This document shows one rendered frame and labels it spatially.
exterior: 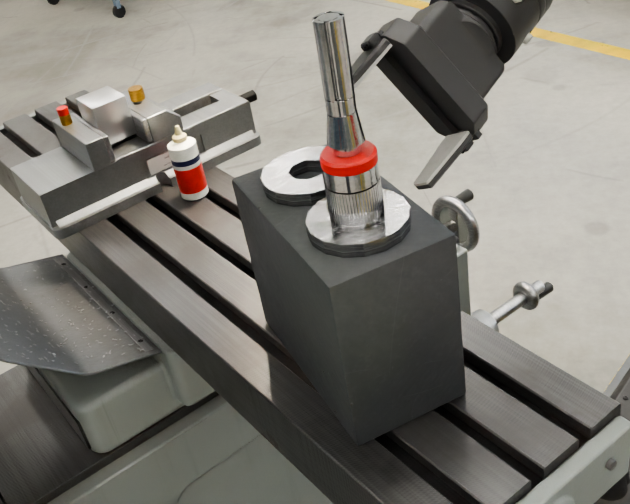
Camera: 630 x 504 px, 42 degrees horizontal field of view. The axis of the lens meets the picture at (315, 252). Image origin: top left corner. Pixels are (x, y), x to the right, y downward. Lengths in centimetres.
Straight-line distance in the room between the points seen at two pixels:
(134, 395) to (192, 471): 17
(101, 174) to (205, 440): 40
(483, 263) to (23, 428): 165
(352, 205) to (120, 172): 59
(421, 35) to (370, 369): 28
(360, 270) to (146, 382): 49
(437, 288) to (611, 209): 210
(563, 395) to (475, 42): 33
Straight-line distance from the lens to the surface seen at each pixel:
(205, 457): 120
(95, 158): 117
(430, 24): 70
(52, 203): 117
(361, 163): 65
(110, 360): 103
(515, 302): 155
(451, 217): 156
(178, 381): 108
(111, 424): 109
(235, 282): 99
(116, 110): 120
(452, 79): 70
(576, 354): 224
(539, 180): 293
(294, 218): 73
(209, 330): 93
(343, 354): 69
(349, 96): 64
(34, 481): 114
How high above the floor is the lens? 152
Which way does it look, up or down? 35 degrees down
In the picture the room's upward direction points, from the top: 11 degrees counter-clockwise
